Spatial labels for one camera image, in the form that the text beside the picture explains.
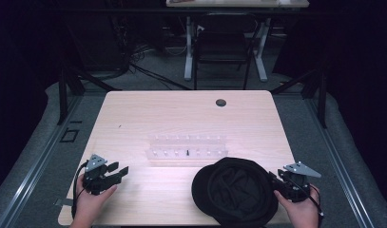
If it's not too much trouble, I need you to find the black metal frame strut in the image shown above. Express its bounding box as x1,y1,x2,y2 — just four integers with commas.
270,61,329,129
56,60,123,125

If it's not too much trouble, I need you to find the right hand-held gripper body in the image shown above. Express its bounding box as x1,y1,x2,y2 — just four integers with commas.
274,161,322,203

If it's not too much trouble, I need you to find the person's right hand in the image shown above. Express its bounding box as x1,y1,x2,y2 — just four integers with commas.
273,184,322,228

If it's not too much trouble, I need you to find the metal floor rail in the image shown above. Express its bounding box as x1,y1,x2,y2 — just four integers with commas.
0,94,85,228
303,94,377,228

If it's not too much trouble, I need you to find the black chair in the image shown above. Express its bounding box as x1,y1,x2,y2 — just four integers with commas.
192,12,260,91

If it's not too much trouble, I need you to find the white-legged desk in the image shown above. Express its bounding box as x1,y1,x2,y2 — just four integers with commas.
165,0,310,84

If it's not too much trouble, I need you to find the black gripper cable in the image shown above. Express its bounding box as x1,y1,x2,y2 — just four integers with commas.
300,183,324,221
71,160,89,219

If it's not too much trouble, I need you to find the bundle of floor cables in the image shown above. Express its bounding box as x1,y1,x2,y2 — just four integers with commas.
111,18,192,91

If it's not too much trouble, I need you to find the clear acrylic peg rack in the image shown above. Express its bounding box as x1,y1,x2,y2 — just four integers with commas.
145,133,230,161

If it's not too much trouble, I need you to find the person's left hand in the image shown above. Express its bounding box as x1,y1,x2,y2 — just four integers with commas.
70,173,119,228

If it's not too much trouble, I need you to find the grey tape strip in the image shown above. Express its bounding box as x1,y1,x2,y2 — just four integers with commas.
53,198,74,207

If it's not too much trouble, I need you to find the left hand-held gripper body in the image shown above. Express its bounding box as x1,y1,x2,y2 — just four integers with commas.
82,154,123,196

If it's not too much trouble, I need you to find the black hat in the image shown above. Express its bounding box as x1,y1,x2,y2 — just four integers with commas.
191,157,280,228

